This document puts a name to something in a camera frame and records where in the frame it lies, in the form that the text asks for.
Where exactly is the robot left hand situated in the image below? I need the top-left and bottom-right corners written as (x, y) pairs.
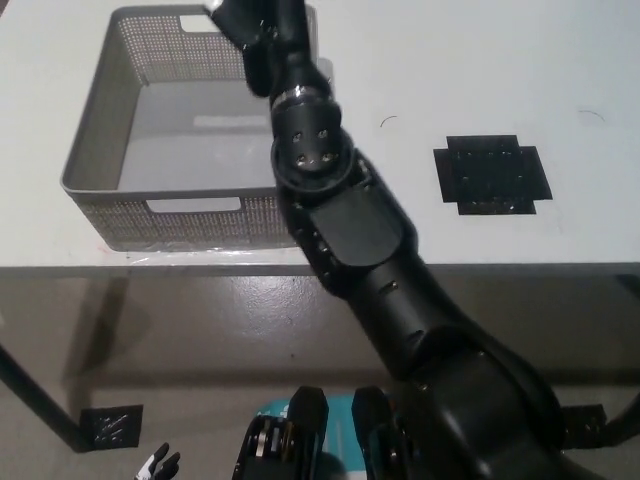
top-left (133, 442), bottom-right (182, 480)

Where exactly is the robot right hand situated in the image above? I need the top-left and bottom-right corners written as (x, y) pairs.
top-left (207, 0), bottom-right (334, 104)

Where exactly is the black table leg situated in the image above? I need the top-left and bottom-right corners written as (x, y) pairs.
top-left (0, 344), bottom-right (85, 454)
top-left (602, 273), bottom-right (640, 447)

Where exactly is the black teal robot body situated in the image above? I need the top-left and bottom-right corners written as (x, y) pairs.
top-left (233, 384), bottom-right (446, 480)

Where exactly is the grey perforated plastic basket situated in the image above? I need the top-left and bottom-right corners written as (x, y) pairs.
top-left (59, 3), bottom-right (334, 253)

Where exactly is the clear tape strip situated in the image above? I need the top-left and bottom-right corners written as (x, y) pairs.
top-left (124, 243), bottom-right (301, 266)

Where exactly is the black tape pad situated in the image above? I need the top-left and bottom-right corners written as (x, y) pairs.
top-left (432, 133), bottom-right (554, 216)

